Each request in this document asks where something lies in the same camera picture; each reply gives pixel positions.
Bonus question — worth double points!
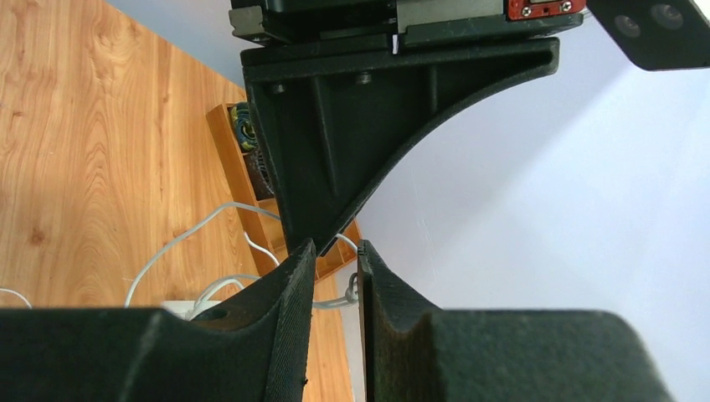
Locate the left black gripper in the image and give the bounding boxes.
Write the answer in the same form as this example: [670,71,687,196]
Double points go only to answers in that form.
[228,0,587,254]

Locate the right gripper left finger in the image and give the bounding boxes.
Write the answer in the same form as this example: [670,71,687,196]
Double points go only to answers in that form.
[1,240,316,401]

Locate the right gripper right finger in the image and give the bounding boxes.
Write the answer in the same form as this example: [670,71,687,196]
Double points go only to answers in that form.
[358,240,672,401]

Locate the cable bundle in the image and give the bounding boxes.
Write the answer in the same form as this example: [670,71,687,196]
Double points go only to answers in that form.
[0,200,362,323]

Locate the white plastic bin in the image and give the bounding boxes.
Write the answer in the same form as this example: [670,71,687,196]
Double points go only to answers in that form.
[160,300,220,321]

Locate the wooden compartment tray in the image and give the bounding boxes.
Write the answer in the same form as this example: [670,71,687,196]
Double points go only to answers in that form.
[205,101,364,283]

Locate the black coiled strap three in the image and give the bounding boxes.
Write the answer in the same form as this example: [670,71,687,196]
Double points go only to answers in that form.
[229,101,260,154]

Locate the black coiled strap four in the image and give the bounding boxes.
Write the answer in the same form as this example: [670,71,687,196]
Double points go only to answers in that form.
[245,149,275,201]

